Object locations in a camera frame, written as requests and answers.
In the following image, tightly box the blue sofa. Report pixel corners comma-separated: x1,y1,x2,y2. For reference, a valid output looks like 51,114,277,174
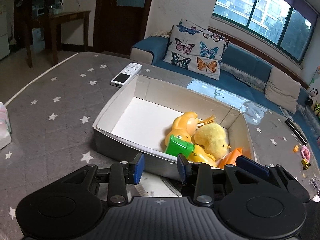
130,36,320,153

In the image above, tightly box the pink toy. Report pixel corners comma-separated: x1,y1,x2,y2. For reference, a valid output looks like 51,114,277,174
300,145,311,163

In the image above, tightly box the white remote control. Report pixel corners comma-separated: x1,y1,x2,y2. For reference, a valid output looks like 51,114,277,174
110,62,142,87

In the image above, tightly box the panda plush toy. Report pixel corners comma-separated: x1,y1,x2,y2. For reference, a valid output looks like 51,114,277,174
305,88,318,107

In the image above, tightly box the white cardboard box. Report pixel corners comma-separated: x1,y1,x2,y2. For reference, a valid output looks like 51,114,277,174
93,75,256,180

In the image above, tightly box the dark wooden door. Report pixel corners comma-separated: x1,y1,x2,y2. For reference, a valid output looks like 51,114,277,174
93,0,152,55

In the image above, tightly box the green framed window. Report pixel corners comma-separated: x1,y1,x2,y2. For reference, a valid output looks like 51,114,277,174
213,0,319,63

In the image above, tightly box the yellow plush chick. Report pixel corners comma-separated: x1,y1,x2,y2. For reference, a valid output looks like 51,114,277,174
193,123,231,160

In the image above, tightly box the yellow toy truck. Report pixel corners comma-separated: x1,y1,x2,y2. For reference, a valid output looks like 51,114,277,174
301,158,311,170

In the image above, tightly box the orange plastic duck toy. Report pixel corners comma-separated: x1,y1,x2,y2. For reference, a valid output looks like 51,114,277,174
164,112,217,167

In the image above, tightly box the butterfly print pillow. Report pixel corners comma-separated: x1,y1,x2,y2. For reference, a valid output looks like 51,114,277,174
163,19,229,80

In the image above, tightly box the small orange toy block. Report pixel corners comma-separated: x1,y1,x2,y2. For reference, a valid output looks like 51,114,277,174
293,145,299,153

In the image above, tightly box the pink tissue pack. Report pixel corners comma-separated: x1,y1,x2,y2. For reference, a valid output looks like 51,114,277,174
0,102,11,149

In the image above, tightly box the beige cushion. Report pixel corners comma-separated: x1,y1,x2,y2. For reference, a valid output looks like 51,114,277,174
265,67,301,114

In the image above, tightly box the dark wooden side table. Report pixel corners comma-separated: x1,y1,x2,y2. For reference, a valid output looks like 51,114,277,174
23,10,91,68

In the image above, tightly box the green bean bag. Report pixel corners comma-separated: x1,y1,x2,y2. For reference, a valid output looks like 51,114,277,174
164,135,194,158

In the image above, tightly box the black rod on table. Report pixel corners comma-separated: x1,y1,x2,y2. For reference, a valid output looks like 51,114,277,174
285,119,308,146

